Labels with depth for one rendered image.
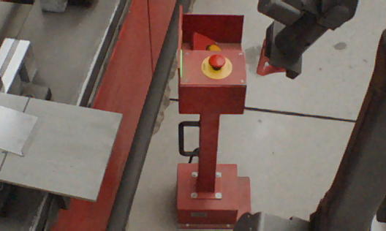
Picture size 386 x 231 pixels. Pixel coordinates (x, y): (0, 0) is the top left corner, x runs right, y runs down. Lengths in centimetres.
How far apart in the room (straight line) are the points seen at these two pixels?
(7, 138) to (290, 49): 53
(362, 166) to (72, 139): 64
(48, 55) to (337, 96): 136
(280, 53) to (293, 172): 117
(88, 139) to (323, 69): 157
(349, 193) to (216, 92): 86
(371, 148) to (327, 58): 202
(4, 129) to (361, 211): 70
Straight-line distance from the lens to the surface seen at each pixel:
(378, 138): 58
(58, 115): 117
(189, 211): 205
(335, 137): 238
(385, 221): 104
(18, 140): 116
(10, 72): 130
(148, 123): 230
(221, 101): 152
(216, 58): 148
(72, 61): 141
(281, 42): 113
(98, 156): 111
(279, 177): 225
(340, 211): 71
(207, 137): 178
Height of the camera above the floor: 194
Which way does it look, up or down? 55 degrees down
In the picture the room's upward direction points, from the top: straight up
